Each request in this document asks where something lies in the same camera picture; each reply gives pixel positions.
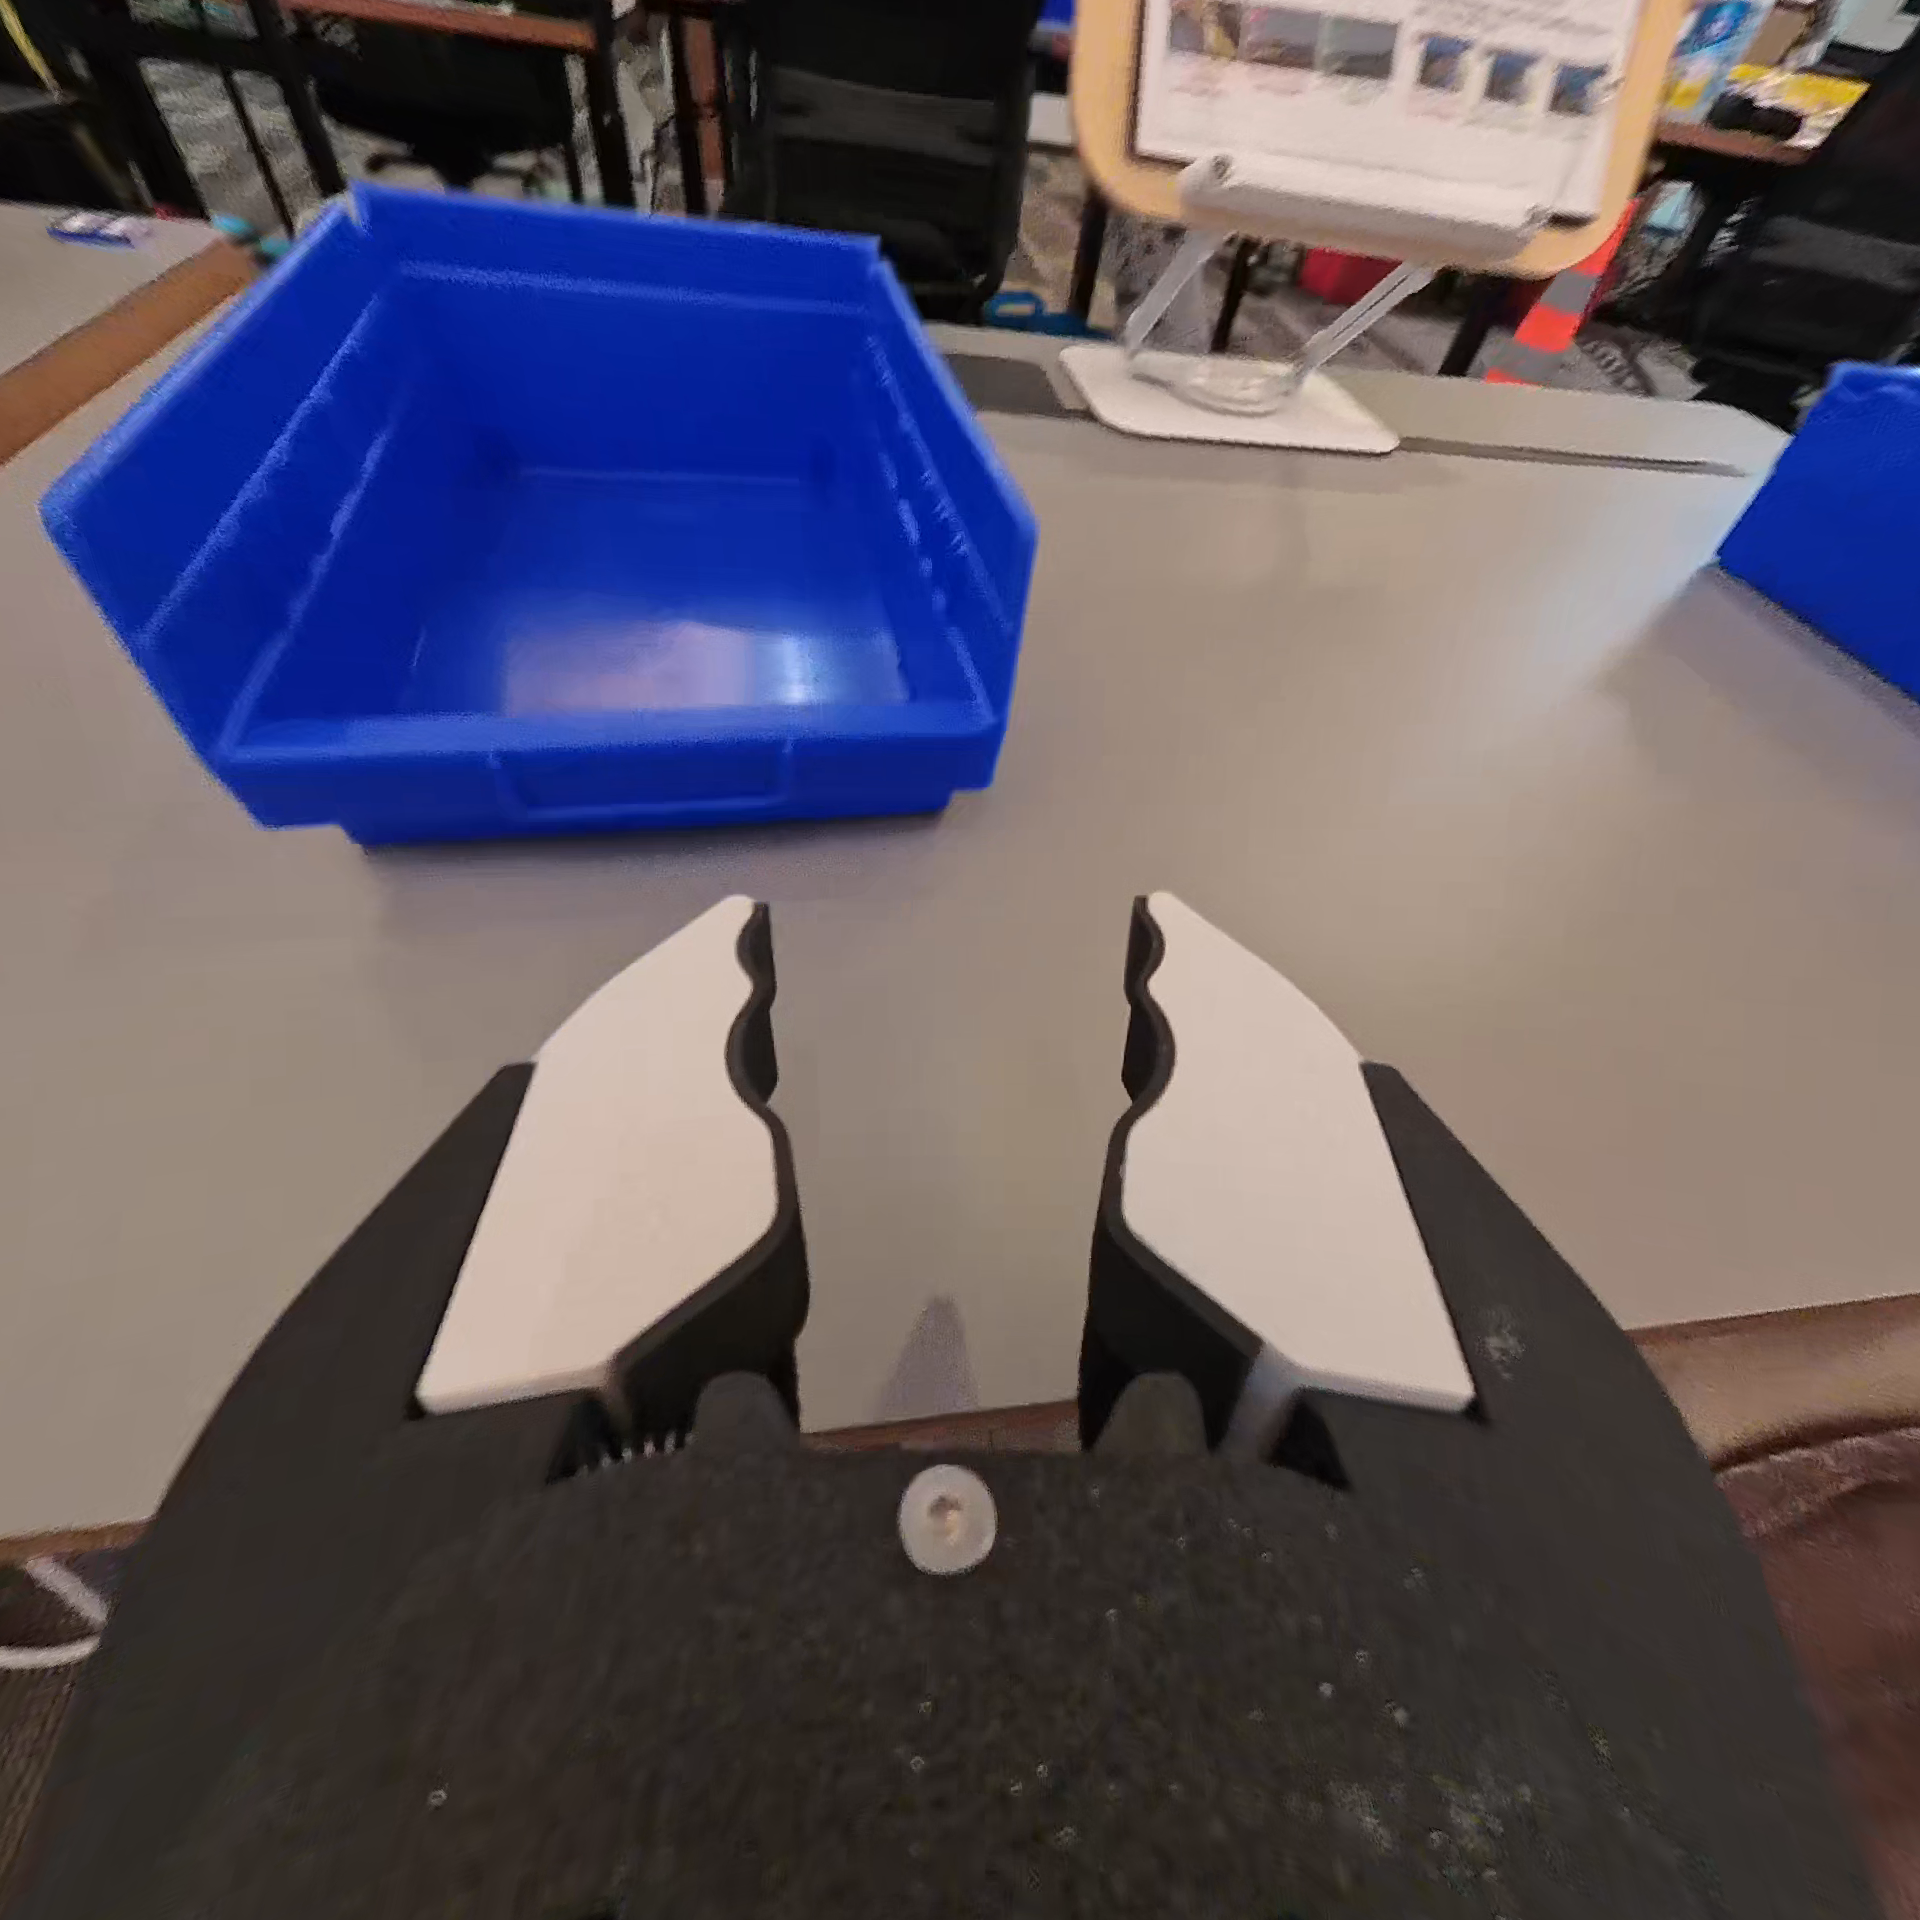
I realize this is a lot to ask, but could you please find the black office chair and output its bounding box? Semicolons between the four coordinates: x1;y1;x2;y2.
719;0;1044;324
1681;45;1920;430

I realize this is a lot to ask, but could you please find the white cord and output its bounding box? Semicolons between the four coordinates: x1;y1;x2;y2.
0;1551;116;1674

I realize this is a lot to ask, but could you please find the wooden board with instruction sheet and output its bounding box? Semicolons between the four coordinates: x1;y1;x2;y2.
1068;0;1694;279

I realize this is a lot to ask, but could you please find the orange grey striped cone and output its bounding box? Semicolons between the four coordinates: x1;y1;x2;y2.
1477;195;1640;389

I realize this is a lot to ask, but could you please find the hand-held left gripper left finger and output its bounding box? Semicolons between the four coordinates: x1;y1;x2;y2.
413;896;813;1440

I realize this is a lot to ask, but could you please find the blue plastic bin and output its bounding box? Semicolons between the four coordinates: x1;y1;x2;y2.
1716;361;1920;707
37;181;1040;851

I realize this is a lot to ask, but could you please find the grey table with wooden edge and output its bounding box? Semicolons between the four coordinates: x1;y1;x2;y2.
0;202;260;466

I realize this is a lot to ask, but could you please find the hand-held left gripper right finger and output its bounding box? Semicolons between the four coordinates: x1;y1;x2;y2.
1075;892;1478;1458

